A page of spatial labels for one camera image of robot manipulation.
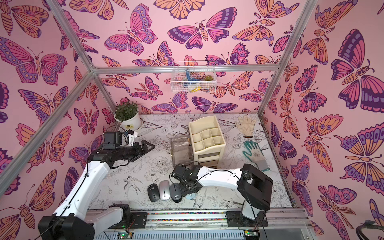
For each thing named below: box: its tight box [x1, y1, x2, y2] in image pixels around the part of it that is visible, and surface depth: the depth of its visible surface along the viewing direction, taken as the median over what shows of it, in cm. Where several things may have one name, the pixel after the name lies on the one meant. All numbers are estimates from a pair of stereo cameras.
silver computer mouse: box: [159, 180, 171, 201], surface depth 84 cm
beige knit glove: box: [235, 115, 256, 138], surface depth 115 cm
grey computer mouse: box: [170, 182, 182, 203], surface depth 82 cm
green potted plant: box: [114, 100, 140, 122], surface depth 101 cm
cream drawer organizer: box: [188, 115, 226, 167], surface depth 79 cm
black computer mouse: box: [147, 183, 160, 202], surface depth 83 cm
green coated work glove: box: [242, 141, 270, 172], surface depth 99 cm
